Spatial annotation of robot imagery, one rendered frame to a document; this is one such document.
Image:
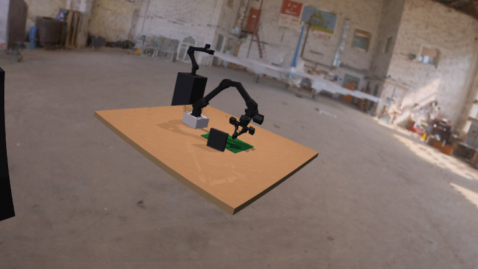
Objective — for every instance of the green circuit board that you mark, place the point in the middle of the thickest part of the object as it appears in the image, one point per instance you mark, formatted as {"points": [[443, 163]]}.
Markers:
{"points": [[234, 145]]}

